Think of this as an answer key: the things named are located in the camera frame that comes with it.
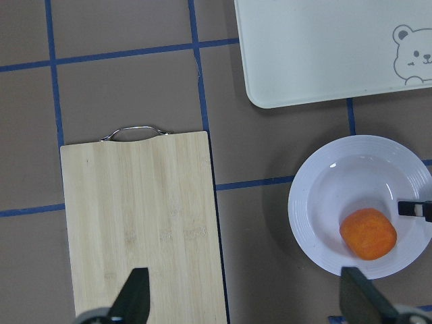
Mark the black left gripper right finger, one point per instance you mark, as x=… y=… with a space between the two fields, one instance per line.
x=362 y=302

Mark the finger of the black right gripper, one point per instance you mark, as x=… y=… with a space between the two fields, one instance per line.
x=415 y=209

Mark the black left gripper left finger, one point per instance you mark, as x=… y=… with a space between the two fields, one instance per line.
x=132 y=304

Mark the orange fruit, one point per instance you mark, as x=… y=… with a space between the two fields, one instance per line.
x=368 y=233

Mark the white round plate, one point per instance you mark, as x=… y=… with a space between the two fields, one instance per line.
x=353 y=173

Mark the cream bear tray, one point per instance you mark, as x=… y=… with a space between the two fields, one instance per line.
x=298 y=52

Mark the wooden cutting board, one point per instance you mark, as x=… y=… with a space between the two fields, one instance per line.
x=148 y=203

